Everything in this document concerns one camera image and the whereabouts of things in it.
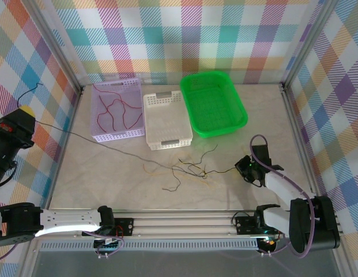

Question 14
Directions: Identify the black cable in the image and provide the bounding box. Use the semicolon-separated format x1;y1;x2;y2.
180;145;219;168
162;169;182;192
201;167;239;178
17;83;205;177

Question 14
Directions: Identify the green mesh plastic basket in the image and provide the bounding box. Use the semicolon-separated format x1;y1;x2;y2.
179;70;249;139

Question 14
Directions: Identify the white perforated plastic basket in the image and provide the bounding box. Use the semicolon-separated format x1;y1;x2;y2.
142;90;194;151

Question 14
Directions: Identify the purple perforated plastic basket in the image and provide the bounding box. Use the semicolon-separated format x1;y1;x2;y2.
91;77;146;144

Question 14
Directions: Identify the aluminium side rail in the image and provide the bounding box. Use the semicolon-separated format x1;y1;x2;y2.
279;83;338;217

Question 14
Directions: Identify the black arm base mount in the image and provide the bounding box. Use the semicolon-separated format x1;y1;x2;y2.
111;218;135;236
235;214;257;235

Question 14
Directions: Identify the aluminium frame post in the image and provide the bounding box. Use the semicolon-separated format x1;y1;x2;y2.
281;0;340;90
24;0;85;95

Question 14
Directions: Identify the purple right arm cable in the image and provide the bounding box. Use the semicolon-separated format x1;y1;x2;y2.
250;134;316;260

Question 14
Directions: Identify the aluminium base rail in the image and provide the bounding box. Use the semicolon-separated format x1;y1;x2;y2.
37;209;283;242

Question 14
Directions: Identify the grey slotted cable duct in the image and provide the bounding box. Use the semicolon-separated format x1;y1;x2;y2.
37;239;262;253

